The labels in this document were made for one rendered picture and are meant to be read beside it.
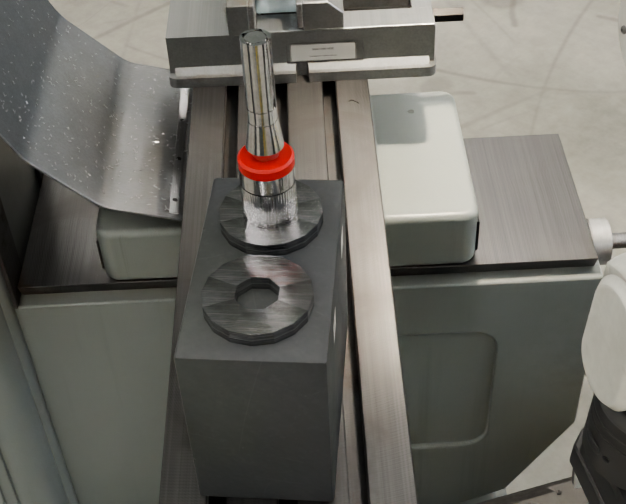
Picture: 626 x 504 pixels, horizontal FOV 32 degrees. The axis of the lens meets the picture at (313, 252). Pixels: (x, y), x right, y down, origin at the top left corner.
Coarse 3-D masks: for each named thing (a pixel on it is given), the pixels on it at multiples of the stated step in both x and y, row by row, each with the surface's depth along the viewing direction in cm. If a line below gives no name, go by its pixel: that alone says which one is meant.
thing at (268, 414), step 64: (320, 192) 98; (256, 256) 90; (320, 256) 92; (192, 320) 87; (256, 320) 85; (320, 320) 87; (192, 384) 86; (256, 384) 86; (320, 384) 85; (192, 448) 92; (256, 448) 91; (320, 448) 91
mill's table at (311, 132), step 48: (192, 96) 142; (240, 96) 141; (288, 96) 141; (336, 96) 141; (192, 144) 134; (240, 144) 134; (336, 144) 137; (192, 192) 128; (192, 240) 122; (384, 240) 120; (384, 288) 115; (384, 336) 110; (384, 384) 106; (384, 432) 101; (192, 480) 98; (336, 480) 98; (384, 480) 98
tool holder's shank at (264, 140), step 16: (256, 32) 83; (240, 48) 83; (256, 48) 82; (256, 64) 83; (272, 64) 84; (256, 80) 84; (272, 80) 85; (256, 96) 85; (272, 96) 86; (256, 112) 86; (272, 112) 86; (256, 128) 87; (272, 128) 87; (256, 144) 88; (272, 144) 88
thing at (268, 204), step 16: (240, 176) 91; (288, 176) 90; (256, 192) 90; (272, 192) 90; (288, 192) 91; (256, 208) 91; (272, 208) 91; (288, 208) 92; (256, 224) 93; (272, 224) 92
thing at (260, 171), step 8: (288, 144) 91; (240, 152) 90; (248, 152) 90; (280, 152) 90; (288, 152) 90; (240, 160) 90; (248, 160) 90; (256, 160) 90; (272, 160) 90; (280, 160) 89; (288, 160) 89; (240, 168) 90; (248, 168) 89; (256, 168) 89; (264, 168) 89; (272, 168) 89; (280, 168) 89; (288, 168) 89; (248, 176) 89; (256, 176) 89; (264, 176) 89; (272, 176) 89; (280, 176) 89
